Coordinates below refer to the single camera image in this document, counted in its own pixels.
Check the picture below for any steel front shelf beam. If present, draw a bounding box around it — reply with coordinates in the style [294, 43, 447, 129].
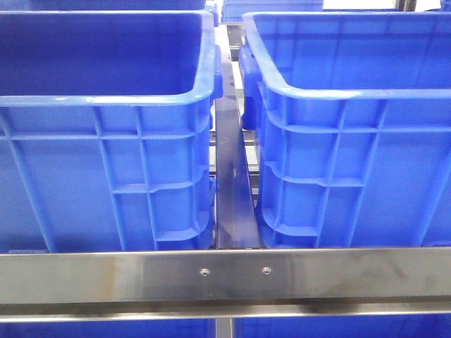
[1, 247, 450, 323]

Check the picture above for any distant blue crate tall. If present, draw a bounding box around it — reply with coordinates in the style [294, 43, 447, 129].
[221, 0, 324, 23]

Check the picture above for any large blue plastic crate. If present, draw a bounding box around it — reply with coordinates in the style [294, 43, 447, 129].
[1, 11, 222, 254]

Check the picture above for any blue crate left rear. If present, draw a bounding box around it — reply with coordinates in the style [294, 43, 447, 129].
[1, 0, 219, 27]

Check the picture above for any blue crate lower shelf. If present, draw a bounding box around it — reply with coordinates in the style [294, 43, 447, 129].
[1, 314, 450, 337]

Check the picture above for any blue source crate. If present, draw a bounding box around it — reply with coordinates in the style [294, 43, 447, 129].
[240, 12, 450, 248]

